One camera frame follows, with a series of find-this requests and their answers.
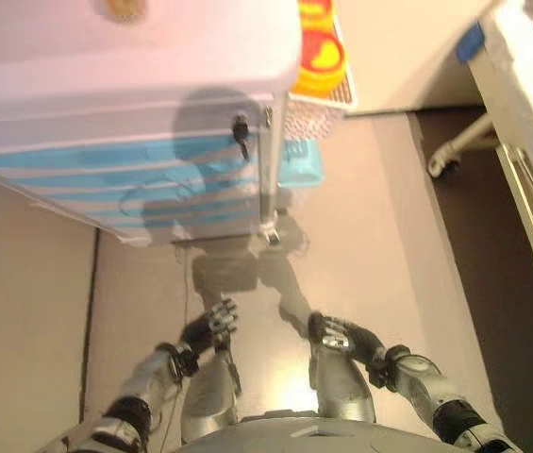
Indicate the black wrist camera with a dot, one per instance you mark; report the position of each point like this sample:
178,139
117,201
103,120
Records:
388,368
183,361

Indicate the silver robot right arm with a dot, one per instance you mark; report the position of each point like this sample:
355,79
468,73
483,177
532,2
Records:
440,401

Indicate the grey robot torso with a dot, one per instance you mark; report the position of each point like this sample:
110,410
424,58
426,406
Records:
304,436

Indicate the light blue plastic bin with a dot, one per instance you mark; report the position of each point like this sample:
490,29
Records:
301,165

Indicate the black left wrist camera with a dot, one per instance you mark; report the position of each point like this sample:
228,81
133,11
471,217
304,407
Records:
183,361

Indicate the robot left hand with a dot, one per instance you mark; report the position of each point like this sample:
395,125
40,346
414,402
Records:
204,330

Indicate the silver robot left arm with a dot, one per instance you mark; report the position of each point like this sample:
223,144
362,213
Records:
129,401

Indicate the blue bed corner bumper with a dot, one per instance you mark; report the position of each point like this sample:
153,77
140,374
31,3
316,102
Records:
471,41

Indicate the silver robot left leg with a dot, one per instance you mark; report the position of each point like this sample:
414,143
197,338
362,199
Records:
209,401

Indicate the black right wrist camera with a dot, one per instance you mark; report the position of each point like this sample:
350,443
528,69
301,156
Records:
388,368

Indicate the white hospital bed frame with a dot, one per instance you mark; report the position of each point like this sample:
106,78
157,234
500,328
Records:
530,189

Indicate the yellow container with red lid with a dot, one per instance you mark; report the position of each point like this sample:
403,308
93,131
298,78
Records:
318,56

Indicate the white perforated basket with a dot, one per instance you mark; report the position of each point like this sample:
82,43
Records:
337,108

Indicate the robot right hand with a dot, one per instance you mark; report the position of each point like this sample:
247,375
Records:
360,342

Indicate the white medical cart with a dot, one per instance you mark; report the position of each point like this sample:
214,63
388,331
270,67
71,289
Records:
105,71

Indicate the yellow pill bottle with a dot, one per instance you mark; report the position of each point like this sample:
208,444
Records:
127,10

